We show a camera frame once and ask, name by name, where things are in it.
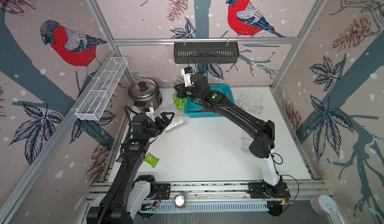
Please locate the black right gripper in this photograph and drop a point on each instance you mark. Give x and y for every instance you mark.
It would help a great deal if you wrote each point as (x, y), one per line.
(181, 91)

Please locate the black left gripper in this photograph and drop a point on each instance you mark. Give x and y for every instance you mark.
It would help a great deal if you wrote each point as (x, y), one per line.
(164, 119)

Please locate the green grape bunch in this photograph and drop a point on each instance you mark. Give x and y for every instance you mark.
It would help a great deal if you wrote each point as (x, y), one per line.
(179, 103)

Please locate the clear plastic clamshell container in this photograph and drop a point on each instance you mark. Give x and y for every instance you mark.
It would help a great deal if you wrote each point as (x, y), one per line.
(179, 120)

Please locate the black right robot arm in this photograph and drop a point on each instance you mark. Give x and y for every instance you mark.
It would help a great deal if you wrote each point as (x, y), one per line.
(262, 132)

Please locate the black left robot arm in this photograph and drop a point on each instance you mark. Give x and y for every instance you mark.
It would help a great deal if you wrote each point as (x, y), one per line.
(128, 191)

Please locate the stainless steel rice cooker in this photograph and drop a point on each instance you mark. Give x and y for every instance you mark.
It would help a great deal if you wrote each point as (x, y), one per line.
(146, 93)

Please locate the green snack packet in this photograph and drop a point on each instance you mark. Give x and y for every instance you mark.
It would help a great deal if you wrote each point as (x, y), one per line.
(151, 160)

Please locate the brown snack bar wrapper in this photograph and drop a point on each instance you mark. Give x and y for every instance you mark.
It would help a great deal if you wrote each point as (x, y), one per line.
(119, 159)

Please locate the clear clamshell container back right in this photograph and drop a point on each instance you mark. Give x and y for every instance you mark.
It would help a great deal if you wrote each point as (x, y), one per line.
(251, 102)

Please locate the clear clamshell container right front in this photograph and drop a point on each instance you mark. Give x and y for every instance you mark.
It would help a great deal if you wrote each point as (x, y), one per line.
(246, 141)

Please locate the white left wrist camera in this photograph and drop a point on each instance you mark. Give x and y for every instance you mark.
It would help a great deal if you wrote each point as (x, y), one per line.
(150, 113)

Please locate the black hanging wire basket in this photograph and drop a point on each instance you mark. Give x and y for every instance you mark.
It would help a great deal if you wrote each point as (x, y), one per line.
(206, 52)

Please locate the white wire shelf basket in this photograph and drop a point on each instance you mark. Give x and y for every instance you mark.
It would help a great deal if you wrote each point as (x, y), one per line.
(97, 99)

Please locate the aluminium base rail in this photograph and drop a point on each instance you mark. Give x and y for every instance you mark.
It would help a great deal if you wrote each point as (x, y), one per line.
(241, 196)

